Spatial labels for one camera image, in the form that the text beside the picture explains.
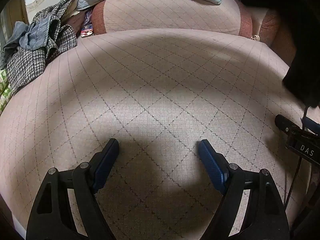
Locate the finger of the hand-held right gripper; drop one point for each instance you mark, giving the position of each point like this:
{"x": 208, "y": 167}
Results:
{"x": 283, "y": 123}
{"x": 310, "y": 123}

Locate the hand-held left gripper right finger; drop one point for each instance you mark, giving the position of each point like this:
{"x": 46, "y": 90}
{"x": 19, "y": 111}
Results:
{"x": 212, "y": 166}

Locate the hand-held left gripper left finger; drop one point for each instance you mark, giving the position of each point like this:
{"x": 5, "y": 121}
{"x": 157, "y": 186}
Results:
{"x": 105, "y": 166}

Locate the black pants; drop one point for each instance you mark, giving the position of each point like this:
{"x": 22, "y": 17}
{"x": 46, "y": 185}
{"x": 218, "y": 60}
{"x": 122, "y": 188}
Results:
{"x": 306, "y": 55}

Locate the small beige item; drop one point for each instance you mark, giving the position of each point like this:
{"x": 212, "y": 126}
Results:
{"x": 255, "y": 38}

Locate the pink quilted bed cover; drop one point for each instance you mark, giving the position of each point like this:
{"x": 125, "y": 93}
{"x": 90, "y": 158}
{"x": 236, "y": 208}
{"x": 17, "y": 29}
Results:
{"x": 160, "y": 92}

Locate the green patterned cloth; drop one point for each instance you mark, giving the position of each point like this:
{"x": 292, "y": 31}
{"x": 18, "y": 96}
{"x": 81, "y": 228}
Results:
{"x": 3, "y": 90}

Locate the houndstooth garment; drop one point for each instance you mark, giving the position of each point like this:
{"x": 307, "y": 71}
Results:
{"x": 27, "y": 65}

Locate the colourful packet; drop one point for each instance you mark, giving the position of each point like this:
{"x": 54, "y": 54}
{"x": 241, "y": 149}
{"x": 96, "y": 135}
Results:
{"x": 87, "y": 26}

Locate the grey-blue cloth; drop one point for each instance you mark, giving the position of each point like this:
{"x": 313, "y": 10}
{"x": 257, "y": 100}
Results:
{"x": 32, "y": 33}

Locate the pink pillow with brown border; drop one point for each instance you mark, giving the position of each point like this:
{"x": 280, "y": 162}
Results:
{"x": 172, "y": 15}

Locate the wooden cabinet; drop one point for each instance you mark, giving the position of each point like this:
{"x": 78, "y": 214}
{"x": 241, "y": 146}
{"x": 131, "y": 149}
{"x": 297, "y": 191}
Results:
{"x": 13, "y": 22}

